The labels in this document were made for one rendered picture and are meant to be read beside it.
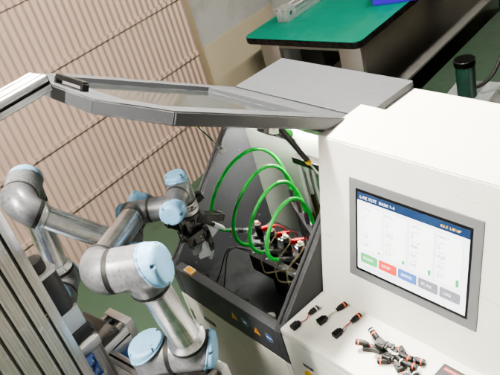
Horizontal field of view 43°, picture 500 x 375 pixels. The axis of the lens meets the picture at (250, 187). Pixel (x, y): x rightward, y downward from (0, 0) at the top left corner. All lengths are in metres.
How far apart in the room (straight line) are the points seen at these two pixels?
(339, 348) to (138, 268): 0.82
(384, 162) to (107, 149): 2.93
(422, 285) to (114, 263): 0.91
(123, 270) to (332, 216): 0.82
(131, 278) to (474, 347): 1.00
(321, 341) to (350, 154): 0.62
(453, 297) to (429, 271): 0.10
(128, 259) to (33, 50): 2.75
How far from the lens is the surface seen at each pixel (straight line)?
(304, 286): 2.25
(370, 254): 2.07
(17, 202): 2.11
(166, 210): 1.91
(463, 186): 1.77
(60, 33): 4.29
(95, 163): 4.51
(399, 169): 1.88
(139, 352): 1.94
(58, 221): 2.12
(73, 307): 2.02
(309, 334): 2.19
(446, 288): 1.93
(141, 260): 1.57
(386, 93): 2.35
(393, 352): 2.05
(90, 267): 1.63
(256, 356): 2.59
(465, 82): 4.55
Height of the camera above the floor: 2.54
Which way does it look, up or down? 32 degrees down
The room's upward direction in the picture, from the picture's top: 17 degrees counter-clockwise
